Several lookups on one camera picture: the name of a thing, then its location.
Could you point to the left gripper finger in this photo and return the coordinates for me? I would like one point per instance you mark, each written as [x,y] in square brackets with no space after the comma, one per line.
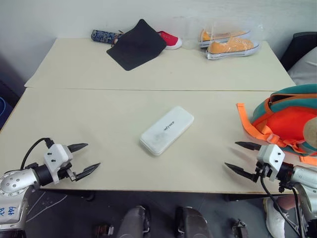
[77,147]
[86,171]

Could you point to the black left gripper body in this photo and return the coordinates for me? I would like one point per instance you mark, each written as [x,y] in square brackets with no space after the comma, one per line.
[67,174]

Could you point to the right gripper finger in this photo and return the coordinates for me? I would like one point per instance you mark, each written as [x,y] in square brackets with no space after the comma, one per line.
[250,145]
[244,172]

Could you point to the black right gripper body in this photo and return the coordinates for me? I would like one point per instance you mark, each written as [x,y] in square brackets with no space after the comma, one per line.
[262,171]

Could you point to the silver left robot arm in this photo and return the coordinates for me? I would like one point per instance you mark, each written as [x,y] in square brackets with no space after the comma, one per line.
[17,179]

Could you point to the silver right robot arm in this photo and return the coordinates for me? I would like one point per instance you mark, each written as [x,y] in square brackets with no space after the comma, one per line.
[303,178]

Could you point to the teal and orange backpack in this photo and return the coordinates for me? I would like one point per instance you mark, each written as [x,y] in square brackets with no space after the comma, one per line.
[284,119]

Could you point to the white plastic case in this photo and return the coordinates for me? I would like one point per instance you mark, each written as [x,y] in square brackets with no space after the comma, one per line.
[166,131]

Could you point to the white sneaker of person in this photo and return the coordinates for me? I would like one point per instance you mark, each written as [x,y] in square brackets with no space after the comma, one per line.
[276,220]

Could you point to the dark grey rounded shape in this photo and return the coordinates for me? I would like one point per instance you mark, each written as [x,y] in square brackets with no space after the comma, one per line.
[192,223]
[133,221]

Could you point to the blue bin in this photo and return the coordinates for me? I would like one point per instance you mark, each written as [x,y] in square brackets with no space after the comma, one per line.
[4,111]

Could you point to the grey cushion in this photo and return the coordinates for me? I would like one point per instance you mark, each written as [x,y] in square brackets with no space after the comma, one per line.
[305,68]

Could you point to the orange sneaker in plastic bag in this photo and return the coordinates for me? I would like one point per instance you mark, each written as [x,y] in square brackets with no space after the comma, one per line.
[220,34]
[230,48]

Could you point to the black chair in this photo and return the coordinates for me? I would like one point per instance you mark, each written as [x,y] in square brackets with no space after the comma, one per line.
[297,47]

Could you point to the blue patterned fabric pouch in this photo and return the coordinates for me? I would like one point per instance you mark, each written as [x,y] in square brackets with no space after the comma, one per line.
[102,36]

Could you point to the black square mat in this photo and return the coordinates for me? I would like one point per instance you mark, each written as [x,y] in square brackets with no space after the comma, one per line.
[137,45]

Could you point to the red canvas shoe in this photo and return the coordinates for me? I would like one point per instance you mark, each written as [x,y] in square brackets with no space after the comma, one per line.
[171,39]

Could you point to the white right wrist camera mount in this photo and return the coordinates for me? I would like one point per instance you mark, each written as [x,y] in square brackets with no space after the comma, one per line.
[271,156]

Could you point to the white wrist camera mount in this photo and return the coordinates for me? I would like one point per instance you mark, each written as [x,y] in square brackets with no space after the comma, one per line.
[271,156]
[58,155]

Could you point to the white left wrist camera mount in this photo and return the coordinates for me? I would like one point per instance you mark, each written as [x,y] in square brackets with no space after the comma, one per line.
[58,155]

